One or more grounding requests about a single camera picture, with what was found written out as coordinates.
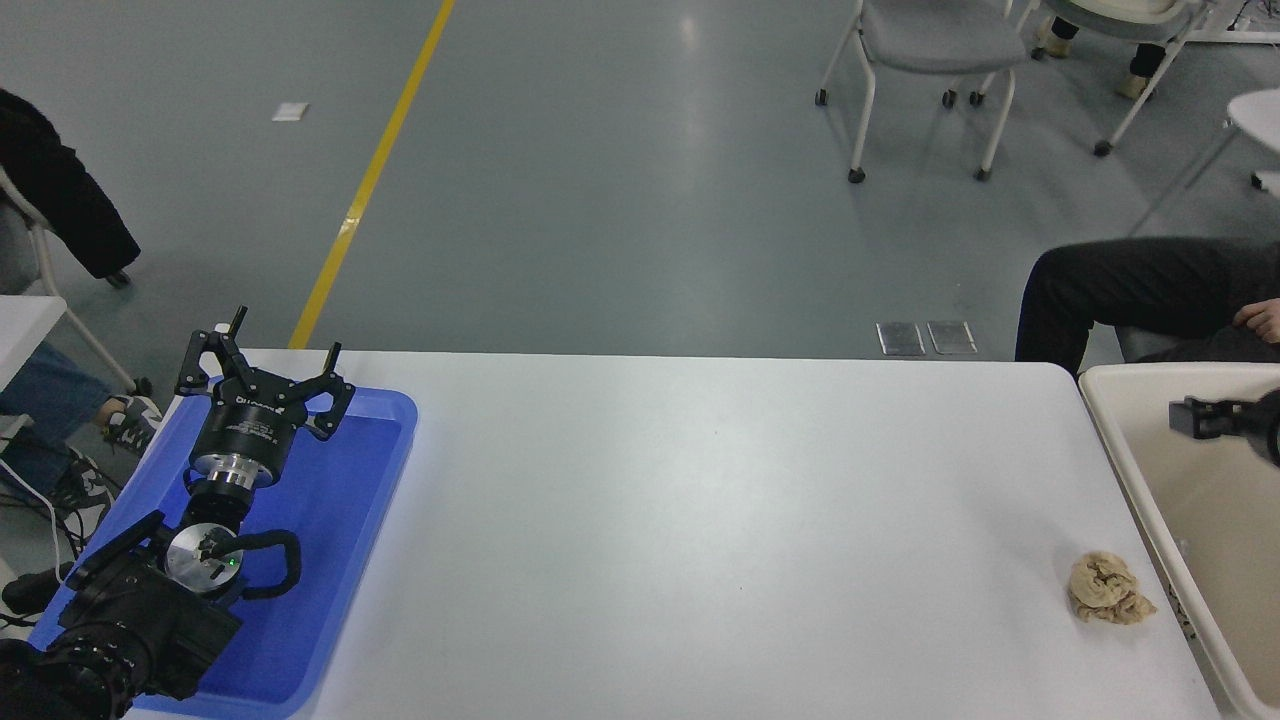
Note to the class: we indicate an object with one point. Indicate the white side table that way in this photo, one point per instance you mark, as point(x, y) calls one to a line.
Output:
point(20, 325)

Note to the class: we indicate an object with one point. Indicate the white paper scrap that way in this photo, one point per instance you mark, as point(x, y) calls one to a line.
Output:
point(290, 112)

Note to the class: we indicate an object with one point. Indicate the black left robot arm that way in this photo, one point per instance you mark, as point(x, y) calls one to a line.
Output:
point(140, 620)

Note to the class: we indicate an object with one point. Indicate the metal floor plate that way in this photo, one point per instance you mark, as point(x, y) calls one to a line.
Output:
point(951, 337)
point(900, 339)

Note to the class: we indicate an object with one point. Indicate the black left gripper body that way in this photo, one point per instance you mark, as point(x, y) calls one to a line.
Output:
point(248, 430)

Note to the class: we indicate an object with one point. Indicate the grey chair with white frame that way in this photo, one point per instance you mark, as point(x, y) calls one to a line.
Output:
point(1120, 25)
point(935, 35)

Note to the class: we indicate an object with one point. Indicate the person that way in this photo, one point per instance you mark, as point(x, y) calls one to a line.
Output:
point(1130, 280)
point(1147, 60)
point(40, 390)

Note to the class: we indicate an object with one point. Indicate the large pale plastic bin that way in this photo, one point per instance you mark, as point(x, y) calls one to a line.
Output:
point(1200, 500)

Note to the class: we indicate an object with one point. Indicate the person's hand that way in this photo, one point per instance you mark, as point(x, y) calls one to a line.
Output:
point(1262, 320)

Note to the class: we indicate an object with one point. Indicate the blue plastic tray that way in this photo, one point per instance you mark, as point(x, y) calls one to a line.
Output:
point(330, 540)

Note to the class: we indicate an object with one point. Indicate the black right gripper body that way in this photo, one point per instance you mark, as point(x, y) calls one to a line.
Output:
point(1272, 425)

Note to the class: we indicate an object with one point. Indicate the white framed chair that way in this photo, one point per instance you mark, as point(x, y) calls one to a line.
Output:
point(15, 250)

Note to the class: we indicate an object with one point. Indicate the black jacket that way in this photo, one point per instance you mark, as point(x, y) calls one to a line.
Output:
point(60, 190)

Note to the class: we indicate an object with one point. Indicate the crumpled tan paper ball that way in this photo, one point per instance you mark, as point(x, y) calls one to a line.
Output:
point(1105, 590)

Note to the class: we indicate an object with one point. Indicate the white round table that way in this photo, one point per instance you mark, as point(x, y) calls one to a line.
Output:
point(1262, 115)

